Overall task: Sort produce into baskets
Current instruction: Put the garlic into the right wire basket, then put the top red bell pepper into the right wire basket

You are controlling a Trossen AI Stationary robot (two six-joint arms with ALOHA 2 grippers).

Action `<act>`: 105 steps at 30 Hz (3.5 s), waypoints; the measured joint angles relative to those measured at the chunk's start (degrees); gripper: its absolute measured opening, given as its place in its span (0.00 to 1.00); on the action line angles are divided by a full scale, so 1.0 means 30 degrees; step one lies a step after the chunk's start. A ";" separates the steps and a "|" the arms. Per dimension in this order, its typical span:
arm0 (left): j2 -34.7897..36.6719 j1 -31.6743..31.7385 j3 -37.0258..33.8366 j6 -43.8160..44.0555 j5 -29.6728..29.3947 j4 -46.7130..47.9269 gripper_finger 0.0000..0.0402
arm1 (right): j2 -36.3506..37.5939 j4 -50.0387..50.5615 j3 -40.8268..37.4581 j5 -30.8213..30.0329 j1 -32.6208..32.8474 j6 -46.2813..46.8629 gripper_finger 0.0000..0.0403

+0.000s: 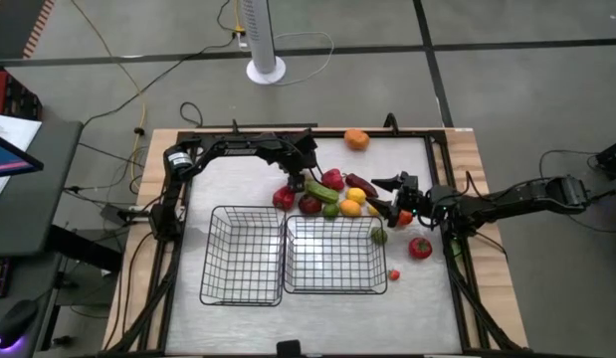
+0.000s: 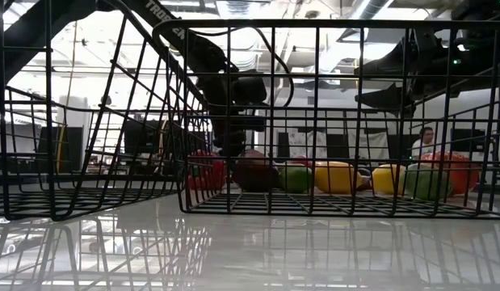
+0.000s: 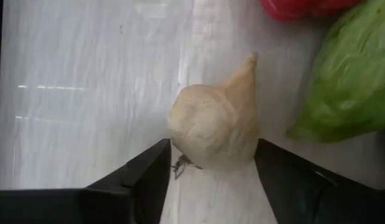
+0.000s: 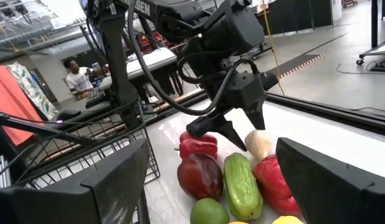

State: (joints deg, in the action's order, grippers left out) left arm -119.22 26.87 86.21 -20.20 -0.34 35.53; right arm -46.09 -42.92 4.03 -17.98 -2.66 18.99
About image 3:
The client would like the green cucumber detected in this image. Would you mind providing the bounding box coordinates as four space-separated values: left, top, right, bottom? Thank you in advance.
285 0 385 144

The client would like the red bell pepper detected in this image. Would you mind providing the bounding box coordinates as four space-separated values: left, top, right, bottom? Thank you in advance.
260 0 364 23

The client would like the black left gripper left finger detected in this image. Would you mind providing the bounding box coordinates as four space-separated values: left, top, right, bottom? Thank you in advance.
0 138 172 224

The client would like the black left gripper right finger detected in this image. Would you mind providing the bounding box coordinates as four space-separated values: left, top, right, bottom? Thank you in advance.
253 138 385 224

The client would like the white garlic bulb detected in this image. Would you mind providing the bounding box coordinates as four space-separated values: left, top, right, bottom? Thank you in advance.
167 52 261 180

